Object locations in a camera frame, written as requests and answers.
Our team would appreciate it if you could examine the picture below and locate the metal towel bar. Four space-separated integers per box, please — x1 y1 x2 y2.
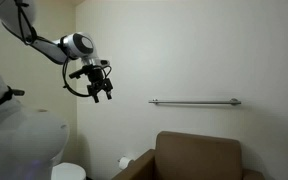
148 98 242 107

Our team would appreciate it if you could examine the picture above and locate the brown armchair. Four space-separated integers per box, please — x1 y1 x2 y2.
111 130 267 180

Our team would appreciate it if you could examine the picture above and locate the black stereo camera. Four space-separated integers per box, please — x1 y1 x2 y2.
12 88 26 97

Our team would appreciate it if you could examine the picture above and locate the white toilet paper roll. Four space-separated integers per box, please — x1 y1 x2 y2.
117 155 135 170

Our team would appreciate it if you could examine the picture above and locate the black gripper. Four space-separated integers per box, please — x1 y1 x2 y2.
82 64 114 104

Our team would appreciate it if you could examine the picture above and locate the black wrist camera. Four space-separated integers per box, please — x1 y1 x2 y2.
68 68 89 80

